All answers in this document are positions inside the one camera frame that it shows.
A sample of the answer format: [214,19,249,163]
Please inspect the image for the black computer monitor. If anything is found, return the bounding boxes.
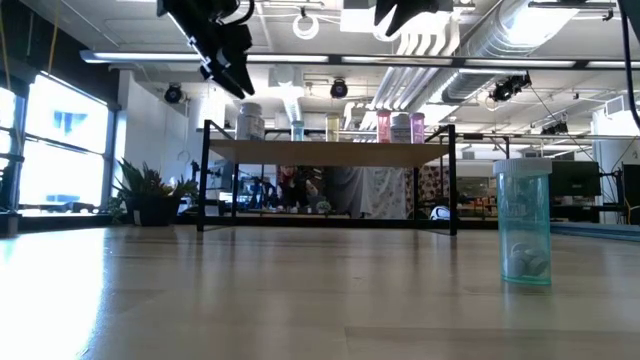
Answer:
[548,159,602,199]

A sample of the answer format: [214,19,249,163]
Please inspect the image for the large white medicine bottle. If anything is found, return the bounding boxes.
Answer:
[234,102,266,142]

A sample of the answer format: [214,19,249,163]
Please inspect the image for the white coiled ceiling cable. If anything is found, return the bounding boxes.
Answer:
[292,12,320,41]

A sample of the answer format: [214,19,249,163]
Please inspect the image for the pink pill bottle white cap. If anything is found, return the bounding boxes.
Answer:
[375,109,392,145]

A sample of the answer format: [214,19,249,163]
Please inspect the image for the potted green plant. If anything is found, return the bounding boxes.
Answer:
[110,158,200,227]

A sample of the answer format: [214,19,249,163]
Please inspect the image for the large yellow pill bottle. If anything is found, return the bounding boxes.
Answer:
[325,112,342,143]

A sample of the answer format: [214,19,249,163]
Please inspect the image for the white bottle blue label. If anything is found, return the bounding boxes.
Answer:
[390,112,413,145]

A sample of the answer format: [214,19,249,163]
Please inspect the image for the wooden shelf black frame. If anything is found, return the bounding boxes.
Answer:
[196,119,459,237]

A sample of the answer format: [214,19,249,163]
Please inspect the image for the long ceiling light bar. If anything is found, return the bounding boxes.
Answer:
[78,48,636,70]

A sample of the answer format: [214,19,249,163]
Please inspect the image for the person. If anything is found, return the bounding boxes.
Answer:
[277,164,321,214]

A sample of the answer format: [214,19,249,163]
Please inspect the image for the blue mat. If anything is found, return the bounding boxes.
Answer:
[549,221,640,243]

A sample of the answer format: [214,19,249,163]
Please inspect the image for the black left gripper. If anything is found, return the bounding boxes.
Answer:
[156,0,257,100]

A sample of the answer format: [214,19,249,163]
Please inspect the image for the white hanging cloth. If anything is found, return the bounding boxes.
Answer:
[324,166,409,220]

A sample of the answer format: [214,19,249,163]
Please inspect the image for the silver ventilation duct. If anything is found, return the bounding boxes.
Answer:
[407,0,581,119]

